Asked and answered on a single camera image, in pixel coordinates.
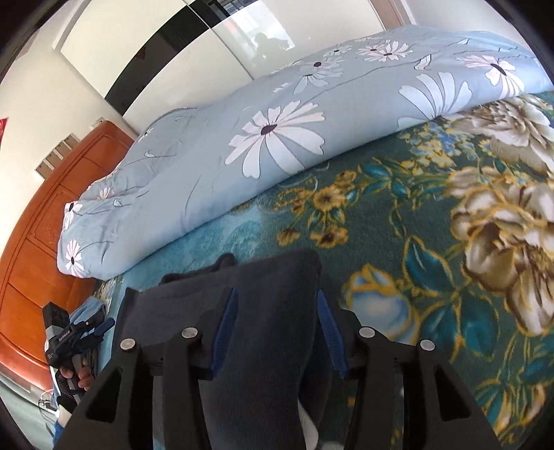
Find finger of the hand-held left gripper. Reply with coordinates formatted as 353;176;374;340
70;318;117;347

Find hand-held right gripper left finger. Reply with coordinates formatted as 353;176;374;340
54;286;240;450

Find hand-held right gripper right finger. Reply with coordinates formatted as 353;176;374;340
315;289;503;450

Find navy and white sweatshirt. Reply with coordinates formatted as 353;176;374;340
113;248;343;450

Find person's left hand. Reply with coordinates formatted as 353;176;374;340
58;355;95;394

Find light blue cloth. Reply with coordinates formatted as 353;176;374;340
69;298;109;327

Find orange wooden headboard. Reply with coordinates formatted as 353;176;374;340
0;120;138;392

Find teal floral blanket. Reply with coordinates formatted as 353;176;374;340
89;90;554;450

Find light blue floral quilt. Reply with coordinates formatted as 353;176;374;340
57;25;554;278

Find white wardrobe with black stripe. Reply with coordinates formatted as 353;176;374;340
60;0;417;131

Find wooden door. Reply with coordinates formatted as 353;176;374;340
369;0;417;26

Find grey wall panels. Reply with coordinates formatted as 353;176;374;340
34;135;82;181

